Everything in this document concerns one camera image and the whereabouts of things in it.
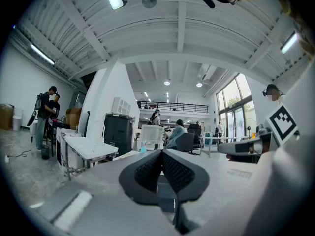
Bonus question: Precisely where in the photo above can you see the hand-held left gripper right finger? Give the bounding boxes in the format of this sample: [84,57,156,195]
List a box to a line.
[162,149,210,204]

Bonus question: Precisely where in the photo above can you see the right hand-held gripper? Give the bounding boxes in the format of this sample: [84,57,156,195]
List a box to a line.
[218,103,300,164]

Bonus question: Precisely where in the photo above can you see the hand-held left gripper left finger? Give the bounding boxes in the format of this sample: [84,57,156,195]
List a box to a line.
[119,149,163,206]

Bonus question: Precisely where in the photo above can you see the standing fan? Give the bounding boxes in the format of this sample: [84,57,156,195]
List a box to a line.
[243,118,257,139]

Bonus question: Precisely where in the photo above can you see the grey shell chair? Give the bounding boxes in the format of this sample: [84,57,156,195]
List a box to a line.
[175,132,195,155]

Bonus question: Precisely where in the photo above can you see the white mesh office chair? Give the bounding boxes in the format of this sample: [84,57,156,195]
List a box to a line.
[140,124,165,150]

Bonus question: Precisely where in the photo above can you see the black office chair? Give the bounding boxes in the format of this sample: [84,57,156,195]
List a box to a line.
[187,123,203,148]

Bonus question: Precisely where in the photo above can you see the large black printer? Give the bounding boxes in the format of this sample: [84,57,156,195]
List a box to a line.
[104,113,135,157]

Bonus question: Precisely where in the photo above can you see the white desk with white legs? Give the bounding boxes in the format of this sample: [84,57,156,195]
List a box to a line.
[198,136,250,158]

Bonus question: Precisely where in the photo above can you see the white table with metal legs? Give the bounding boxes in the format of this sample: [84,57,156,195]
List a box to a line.
[64,134,119,181]

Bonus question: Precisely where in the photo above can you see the white arched tube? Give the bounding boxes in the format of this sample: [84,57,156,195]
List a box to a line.
[94,120,105,139]

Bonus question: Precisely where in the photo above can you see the black balcony railing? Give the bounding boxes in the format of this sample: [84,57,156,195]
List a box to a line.
[137,101,210,114]

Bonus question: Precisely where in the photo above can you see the white cabinet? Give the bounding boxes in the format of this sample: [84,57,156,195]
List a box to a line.
[56,127,85,176]

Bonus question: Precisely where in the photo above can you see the white ceiling air conditioner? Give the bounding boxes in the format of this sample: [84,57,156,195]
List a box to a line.
[197,63,218,86]

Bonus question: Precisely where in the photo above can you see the stacked cardboard boxes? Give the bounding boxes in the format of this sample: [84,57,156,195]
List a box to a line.
[65,107,83,130]

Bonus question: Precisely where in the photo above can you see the black waste bin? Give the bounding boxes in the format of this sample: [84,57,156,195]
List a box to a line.
[40,144,51,160]

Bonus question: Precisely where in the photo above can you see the white bin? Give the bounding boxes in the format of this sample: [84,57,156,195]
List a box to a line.
[12,115,24,132]

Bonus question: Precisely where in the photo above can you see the large cardboard box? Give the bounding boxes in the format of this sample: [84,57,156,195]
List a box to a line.
[0,103,15,131]

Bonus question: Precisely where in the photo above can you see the round grey ceiling fixture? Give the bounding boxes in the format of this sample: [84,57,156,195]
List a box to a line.
[141,0,158,9]

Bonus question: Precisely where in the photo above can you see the large glass window wall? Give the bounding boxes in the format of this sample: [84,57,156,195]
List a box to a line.
[216,73,257,143]

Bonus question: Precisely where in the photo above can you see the power strip with cable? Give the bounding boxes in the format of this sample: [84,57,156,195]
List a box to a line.
[4,136,33,163]

